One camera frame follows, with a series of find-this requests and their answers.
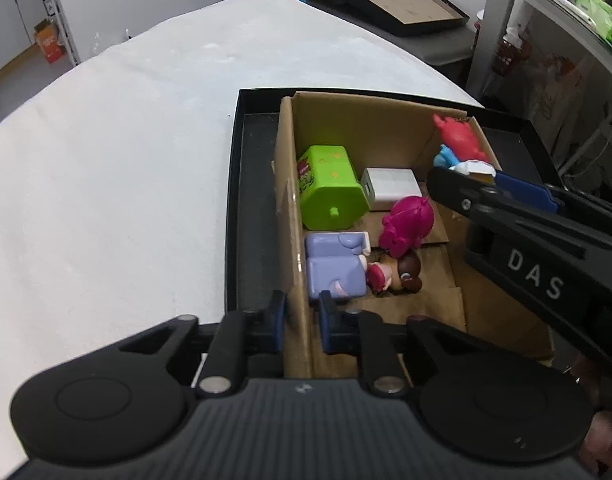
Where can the lavender toy sofa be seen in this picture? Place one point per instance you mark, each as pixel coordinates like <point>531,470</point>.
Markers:
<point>337,262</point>

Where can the magenta dinosaur costume figurine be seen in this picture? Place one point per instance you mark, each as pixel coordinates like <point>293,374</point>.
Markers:
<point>410,220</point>

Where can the green hexagonal toy block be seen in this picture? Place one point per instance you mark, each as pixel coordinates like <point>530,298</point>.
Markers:
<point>331,197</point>

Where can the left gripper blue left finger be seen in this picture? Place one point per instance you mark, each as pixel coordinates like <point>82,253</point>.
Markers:
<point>246,344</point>

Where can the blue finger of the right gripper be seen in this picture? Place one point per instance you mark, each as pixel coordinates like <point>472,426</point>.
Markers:
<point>528,193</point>

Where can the white cabinet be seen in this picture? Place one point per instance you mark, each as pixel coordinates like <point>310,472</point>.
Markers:
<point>18,19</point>

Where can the red hat gold figurine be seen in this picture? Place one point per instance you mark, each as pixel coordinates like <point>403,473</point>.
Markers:
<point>460,150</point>

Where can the black shallow tray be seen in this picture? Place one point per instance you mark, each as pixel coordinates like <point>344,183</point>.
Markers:
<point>251,239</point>

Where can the grey chair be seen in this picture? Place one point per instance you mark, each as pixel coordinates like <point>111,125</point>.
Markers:
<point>435,49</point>

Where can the orange cardboard box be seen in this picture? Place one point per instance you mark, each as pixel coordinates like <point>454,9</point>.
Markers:
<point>48,41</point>

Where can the white power adapter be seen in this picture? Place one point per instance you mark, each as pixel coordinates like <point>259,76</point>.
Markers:
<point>385,186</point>

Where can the brown hair doll figurine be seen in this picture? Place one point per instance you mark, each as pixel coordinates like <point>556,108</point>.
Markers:
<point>389,274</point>

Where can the white table cloth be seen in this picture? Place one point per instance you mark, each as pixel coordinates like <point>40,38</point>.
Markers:
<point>113,179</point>

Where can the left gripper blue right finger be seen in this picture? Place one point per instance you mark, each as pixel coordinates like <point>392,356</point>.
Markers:
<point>364,335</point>

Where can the green plastic bag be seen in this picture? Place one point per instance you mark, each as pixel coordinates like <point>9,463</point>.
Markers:
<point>600,13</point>

